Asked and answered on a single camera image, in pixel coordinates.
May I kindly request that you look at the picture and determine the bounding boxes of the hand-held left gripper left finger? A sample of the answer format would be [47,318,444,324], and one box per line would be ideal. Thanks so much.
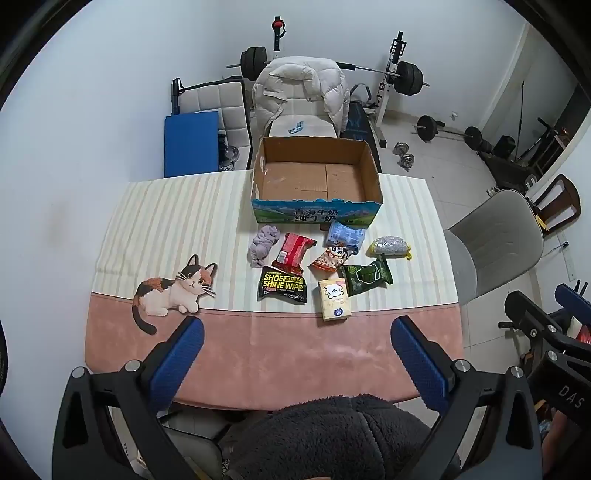
[52,316,205,480]

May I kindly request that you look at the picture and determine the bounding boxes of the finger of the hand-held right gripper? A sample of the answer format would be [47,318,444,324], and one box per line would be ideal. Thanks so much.
[555,283,591,326]
[499,291,578,354]

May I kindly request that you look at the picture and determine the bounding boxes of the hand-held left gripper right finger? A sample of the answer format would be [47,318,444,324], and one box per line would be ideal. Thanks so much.
[392,316,543,480]

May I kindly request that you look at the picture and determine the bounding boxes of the green snack packet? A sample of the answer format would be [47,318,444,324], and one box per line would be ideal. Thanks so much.
[341,256,394,297]

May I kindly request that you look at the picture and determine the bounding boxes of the yellow tissue pack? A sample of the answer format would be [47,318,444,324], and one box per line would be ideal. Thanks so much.
[318,278,352,322]

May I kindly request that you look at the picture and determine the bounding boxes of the silver scrubber with yellow ends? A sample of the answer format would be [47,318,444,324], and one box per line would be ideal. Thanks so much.
[367,235,413,262]

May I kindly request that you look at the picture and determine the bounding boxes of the black wipes packet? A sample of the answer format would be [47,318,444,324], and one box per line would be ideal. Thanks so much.
[257,266,309,305]

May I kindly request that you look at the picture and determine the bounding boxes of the orange snack packet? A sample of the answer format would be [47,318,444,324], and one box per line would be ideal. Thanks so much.
[309,244,349,281]

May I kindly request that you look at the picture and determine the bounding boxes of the grey sock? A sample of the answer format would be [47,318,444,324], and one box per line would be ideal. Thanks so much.
[248,225,281,268]

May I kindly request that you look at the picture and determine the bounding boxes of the blue tissue packet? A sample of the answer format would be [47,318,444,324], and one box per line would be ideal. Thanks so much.
[323,220,366,254]

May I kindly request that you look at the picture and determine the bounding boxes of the red snack packet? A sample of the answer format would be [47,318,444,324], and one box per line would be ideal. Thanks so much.
[272,232,317,278]

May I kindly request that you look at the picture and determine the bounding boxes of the cardboard box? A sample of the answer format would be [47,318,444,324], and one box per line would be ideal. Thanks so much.
[250,136,385,230]

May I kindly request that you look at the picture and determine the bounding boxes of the grey shell chair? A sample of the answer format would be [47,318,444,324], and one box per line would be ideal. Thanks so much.
[443,189,546,306]

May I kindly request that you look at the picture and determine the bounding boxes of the brown wooden chair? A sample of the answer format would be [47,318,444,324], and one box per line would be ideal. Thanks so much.
[526,174,581,237]

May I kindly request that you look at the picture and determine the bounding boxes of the person's dark fleece garment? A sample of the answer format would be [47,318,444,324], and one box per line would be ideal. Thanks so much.
[226,394,462,480]

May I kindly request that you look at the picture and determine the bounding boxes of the striped pink cat tablecloth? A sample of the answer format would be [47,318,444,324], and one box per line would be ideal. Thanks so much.
[83,173,465,411]

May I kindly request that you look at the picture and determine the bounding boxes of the dark equipment pile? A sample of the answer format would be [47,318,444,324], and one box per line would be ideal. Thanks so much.
[480,117,570,186]

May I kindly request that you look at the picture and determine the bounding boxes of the shiny metal object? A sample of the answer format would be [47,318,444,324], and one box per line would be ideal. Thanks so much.
[218,145,242,172]

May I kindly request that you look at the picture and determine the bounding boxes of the floor barbell with black plates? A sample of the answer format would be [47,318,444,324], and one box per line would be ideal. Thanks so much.
[416,115,483,149]

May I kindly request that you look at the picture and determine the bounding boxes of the blue folded mat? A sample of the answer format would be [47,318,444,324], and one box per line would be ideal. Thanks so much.
[163,111,220,178]

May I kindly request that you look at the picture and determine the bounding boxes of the black weight bench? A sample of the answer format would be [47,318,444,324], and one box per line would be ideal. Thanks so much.
[342,84,385,172]

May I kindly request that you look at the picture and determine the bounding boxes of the white padded chair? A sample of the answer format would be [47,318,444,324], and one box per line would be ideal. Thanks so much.
[267,114,339,138]

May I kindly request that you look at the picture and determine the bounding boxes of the white tufted chair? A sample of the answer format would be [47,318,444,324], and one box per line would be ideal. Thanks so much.
[171,78,253,171]

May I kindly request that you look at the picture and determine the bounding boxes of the white squat rack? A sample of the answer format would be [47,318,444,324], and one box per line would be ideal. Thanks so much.
[369,31,408,149]

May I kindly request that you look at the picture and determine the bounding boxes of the beige puffer jacket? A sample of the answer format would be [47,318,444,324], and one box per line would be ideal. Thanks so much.
[252,56,352,139]

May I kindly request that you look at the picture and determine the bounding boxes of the racked barbell with black plates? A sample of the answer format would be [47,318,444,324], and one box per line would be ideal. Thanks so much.
[226,46,430,96]

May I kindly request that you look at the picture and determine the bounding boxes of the black red exercise handle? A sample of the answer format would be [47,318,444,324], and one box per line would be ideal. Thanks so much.
[270,16,287,51]

